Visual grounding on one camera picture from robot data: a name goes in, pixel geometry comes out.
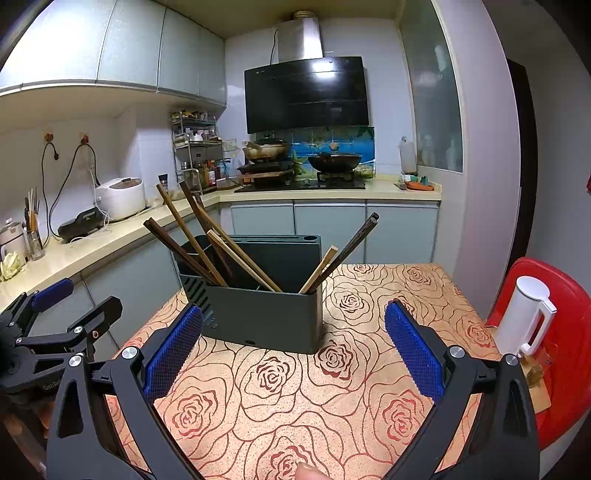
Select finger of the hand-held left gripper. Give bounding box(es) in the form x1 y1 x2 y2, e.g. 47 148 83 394
0 277 75 342
16 295 124 365

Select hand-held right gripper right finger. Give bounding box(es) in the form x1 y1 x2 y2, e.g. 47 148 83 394
385 299 541 480

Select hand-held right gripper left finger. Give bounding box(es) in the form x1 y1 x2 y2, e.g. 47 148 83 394
46 303 204 480

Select dark grey utensil holder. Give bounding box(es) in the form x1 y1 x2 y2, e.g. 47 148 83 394
173 233 324 355

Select dark wooden chopstick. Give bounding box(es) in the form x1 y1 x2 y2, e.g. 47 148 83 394
144 220 218 285
318 213 380 282

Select light wooden chopstick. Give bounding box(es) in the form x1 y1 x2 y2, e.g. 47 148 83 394
299 246 339 295
206 229 283 293

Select brown wooden chopstick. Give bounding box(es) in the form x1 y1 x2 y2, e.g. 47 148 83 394
157 185 228 286
179 181 236 282

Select bundle of kitchen utensils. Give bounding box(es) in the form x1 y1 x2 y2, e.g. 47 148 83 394
23 187 41 234

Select steel utensil jar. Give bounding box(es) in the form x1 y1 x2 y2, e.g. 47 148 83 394
26 230 46 261

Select napa cabbage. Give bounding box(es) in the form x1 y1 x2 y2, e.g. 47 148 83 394
0 253 23 282

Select black countertop appliance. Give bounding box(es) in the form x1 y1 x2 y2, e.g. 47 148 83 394
58 208 108 243

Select white electric kettle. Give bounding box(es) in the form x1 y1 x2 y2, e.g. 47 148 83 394
496 275 557 356

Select white rice cooker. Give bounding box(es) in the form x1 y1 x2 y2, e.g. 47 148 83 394
95 178 147 221

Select rose-patterned tablecloth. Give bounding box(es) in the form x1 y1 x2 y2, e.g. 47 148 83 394
104 263 552 480

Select tan board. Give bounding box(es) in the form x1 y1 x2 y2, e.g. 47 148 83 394
519 353 552 411

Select grey lower kitchen cabinets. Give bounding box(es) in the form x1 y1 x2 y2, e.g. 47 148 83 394
81 199 439 347

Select grey kitchen cabinets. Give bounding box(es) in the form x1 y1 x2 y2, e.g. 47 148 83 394
0 0 228 112
81 199 439 347

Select red plastic chair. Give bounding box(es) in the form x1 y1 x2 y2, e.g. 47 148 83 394
485 257 591 450

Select black glass hob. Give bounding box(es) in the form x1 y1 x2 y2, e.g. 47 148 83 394
234 178 366 193

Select white plastic bottle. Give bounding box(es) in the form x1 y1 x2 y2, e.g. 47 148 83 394
399 136 419 175

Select steel spice rack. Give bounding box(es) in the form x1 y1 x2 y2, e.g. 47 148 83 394
171 110 221 192

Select black wok with lid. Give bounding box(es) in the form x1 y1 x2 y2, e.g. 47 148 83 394
307 143 363 174

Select dark door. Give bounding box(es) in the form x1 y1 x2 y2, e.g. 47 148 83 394
507 59 540 264

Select gold pan with lid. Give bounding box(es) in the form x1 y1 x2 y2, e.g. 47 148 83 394
242 136 291 162

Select blue tile backsplash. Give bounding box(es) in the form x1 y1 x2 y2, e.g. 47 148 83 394
291 126 376 178

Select grey upper kitchen cabinets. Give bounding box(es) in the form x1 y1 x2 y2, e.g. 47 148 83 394
0 0 228 112

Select frosted glass partition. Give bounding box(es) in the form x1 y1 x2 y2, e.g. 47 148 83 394
399 0 464 174

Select black range hood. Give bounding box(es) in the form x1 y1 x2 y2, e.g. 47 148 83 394
244 56 370 134

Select steel hood chimney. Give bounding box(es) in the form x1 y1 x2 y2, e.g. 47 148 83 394
277 10 324 62

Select black cable with plug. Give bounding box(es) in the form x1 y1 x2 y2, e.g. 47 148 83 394
41 141 61 241

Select black looped cable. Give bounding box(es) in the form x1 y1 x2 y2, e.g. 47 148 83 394
48 144 100 241

